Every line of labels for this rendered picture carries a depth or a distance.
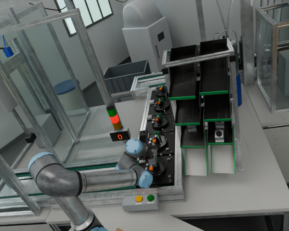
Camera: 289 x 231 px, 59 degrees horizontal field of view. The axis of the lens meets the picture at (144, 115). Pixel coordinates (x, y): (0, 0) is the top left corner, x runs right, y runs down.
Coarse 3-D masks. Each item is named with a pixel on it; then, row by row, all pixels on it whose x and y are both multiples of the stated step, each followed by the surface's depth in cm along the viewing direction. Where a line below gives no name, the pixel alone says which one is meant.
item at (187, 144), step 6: (186, 126) 150; (198, 126) 147; (204, 126) 144; (186, 132) 148; (198, 132) 145; (204, 132) 143; (186, 138) 146; (192, 138) 145; (198, 138) 144; (204, 138) 142; (180, 144) 143; (186, 144) 144; (192, 144) 143; (198, 144) 142; (204, 144) 141
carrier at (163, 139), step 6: (168, 132) 195; (174, 132) 193; (150, 138) 189; (156, 138) 183; (162, 138) 187; (168, 138) 189; (174, 138) 187; (162, 144) 182; (168, 144) 183; (174, 144) 182; (162, 150) 180; (168, 150) 178; (174, 150) 178
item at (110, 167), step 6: (90, 162) 191; (96, 162) 190; (102, 162) 187; (108, 162) 186; (114, 162) 184; (138, 162) 180; (66, 168) 194; (72, 168) 193; (78, 168) 191; (84, 168) 189; (90, 168) 187; (96, 168) 186; (102, 168) 185; (108, 168) 184; (114, 168) 183; (132, 186) 163; (162, 186) 157; (84, 192) 169
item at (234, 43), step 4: (224, 36) 194; (236, 36) 190; (232, 40) 192; (236, 40) 192; (232, 44) 189; (236, 44) 191; (236, 48) 192; (236, 52) 193; (236, 56) 195; (236, 60) 197; (236, 64) 198; (236, 68) 200; (236, 72) 201; (236, 76) 203
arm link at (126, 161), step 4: (124, 152) 128; (124, 156) 126; (128, 156) 125; (132, 156) 125; (120, 160) 127; (124, 160) 125; (128, 160) 125; (132, 160) 125; (136, 160) 128; (120, 164) 126; (124, 164) 124; (128, 164) 122; (132, 164) 122; (116, 168) 126; (120, 168) 125; (124, 168) 123; (128, 168) 121
